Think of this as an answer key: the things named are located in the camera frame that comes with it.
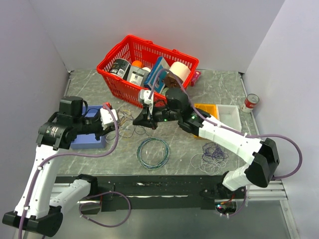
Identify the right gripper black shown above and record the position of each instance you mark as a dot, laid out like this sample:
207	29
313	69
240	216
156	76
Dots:
144	119

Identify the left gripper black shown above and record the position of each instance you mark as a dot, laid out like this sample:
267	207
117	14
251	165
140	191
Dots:
101	132

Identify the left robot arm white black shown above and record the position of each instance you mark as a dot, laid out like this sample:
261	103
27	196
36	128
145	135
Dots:
37	211

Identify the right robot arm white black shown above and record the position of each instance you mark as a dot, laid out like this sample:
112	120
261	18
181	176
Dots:
260	156

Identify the blue plastic bin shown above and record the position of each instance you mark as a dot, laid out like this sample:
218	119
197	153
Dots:
88	141

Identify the brown roll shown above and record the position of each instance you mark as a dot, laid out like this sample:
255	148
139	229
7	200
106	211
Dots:
171	82

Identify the grey labelled pouch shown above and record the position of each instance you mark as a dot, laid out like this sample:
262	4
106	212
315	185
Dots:
138	75

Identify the orange fruit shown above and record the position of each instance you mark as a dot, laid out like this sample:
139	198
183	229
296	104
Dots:
138	64

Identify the blue Harrys box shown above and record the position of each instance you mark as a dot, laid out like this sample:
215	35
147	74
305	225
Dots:
161	63

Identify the black cylindrical can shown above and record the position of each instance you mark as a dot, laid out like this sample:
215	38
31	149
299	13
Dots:
120	68

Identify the white paper towel roll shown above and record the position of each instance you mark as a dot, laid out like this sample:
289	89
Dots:
180	70

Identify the yellow plastic bin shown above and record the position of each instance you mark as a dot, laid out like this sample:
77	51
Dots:
209	108

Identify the pink small box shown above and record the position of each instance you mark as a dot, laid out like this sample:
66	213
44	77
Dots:
195	78

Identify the red plastic shopping basket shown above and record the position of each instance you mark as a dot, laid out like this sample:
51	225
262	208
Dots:
134	48

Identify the white plastic bin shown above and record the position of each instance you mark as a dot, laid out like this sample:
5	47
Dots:
229	115

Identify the red white soup can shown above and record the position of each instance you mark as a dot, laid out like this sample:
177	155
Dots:
249	103

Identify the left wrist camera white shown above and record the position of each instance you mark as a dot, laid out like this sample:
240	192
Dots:
106	118

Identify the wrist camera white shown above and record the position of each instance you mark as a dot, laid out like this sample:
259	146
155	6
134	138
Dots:
147	97
106	118

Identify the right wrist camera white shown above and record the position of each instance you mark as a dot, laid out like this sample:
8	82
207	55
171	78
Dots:
147	97

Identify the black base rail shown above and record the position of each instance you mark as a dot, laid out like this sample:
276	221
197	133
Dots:
117	192

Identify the aluminium frame rail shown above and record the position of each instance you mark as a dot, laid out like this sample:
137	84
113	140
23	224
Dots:
274	192

